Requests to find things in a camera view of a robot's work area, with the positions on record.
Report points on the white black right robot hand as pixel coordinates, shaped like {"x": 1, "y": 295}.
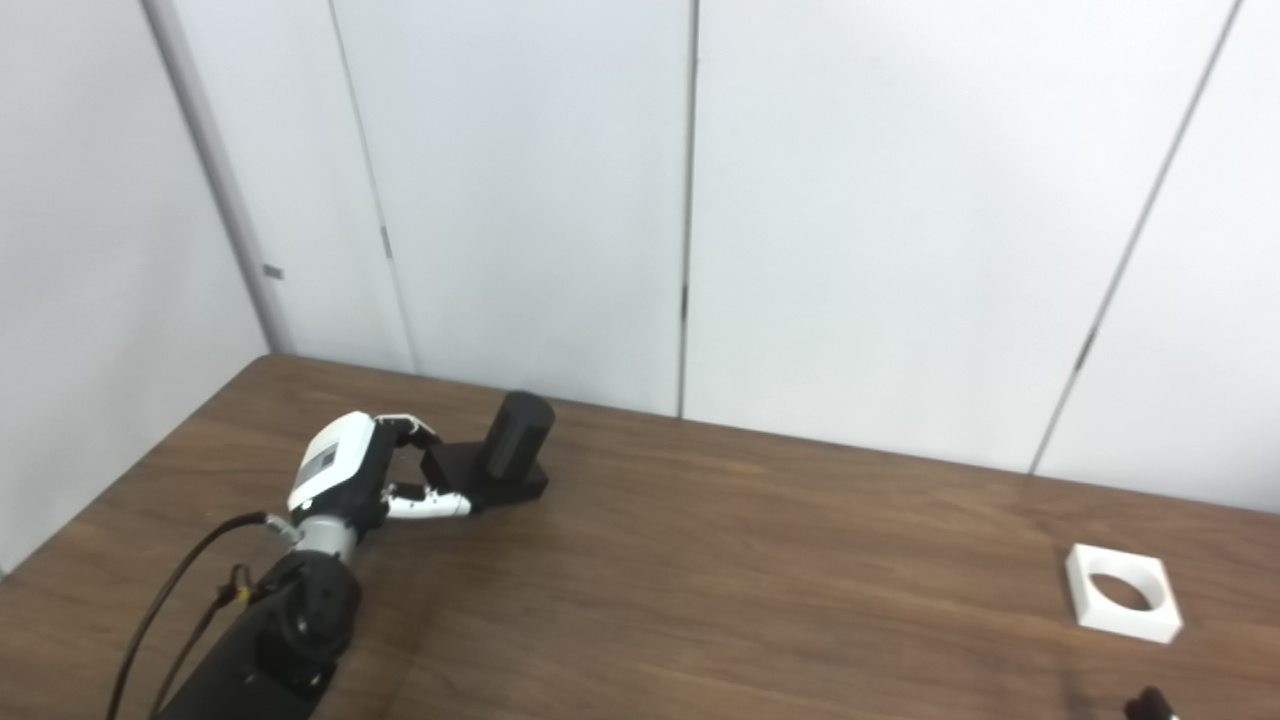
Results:
{"x": 1152, "y": 706}

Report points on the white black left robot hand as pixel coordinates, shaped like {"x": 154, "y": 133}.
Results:
{"x": 335, "y": 455}

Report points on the white square piece with hole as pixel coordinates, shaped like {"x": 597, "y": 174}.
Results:
{"x": 1090, "y": 605}

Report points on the black peg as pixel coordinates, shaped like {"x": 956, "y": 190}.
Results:
{"x": 515, "y": 435}

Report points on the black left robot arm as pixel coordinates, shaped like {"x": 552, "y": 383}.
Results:
{"x": 290, "y": 630}

